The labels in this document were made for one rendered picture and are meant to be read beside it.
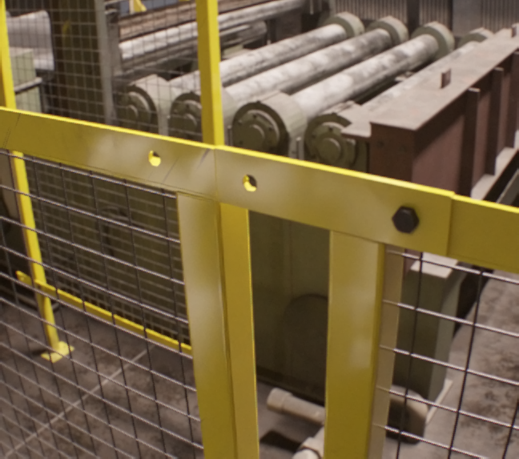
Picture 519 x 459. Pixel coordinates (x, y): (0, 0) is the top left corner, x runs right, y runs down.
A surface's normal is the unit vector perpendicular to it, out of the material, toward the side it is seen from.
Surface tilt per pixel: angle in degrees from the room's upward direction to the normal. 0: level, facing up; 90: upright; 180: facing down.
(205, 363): 90
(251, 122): 90
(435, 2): 90
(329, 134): 90
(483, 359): 0
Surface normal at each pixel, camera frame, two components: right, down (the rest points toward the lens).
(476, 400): -0.04, -0.91
